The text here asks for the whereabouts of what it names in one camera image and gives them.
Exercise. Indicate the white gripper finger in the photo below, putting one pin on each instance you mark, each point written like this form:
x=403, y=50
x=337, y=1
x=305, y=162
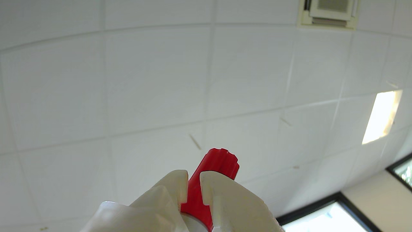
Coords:
x=235, y=209
x=151, y=209

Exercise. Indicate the red whiteboard marker pen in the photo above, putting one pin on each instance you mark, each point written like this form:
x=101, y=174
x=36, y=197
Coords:
x=212, y=164

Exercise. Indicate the large black framed window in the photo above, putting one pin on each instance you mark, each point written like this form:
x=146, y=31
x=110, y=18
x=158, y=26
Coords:
x=328, y=219

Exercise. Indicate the small black framed window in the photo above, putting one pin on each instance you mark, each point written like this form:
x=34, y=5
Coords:
x=404, y=172

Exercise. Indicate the rectangular ceiling light panel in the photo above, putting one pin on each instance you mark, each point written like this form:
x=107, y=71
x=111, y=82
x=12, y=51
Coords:
x=383, y=116

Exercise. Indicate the ceiling air conditioner vent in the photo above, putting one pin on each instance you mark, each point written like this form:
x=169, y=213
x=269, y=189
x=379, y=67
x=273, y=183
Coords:
x=328, y=13

